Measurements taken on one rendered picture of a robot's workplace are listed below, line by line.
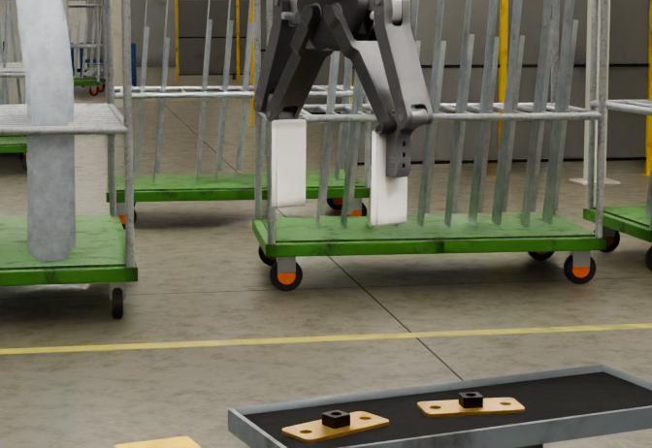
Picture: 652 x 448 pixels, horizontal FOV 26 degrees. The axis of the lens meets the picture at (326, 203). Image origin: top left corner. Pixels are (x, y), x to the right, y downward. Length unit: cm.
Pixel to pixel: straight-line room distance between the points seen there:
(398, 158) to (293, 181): 14
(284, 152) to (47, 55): 604
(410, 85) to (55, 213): 617
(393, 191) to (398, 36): 11
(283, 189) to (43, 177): 602
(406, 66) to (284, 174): 17
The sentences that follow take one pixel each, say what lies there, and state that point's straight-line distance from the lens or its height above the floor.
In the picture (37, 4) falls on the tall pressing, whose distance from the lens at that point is 717.
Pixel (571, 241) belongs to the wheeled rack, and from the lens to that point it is 794.
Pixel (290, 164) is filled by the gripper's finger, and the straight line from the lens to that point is 113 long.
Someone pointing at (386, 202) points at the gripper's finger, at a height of 135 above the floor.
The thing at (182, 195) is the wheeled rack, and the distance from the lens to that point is 1003.
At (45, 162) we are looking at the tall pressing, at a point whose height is 78.
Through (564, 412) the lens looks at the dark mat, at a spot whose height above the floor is 116.
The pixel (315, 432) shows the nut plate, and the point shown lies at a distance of 110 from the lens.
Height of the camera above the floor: 148
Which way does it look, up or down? 7 degrees down
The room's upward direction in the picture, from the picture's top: straight up
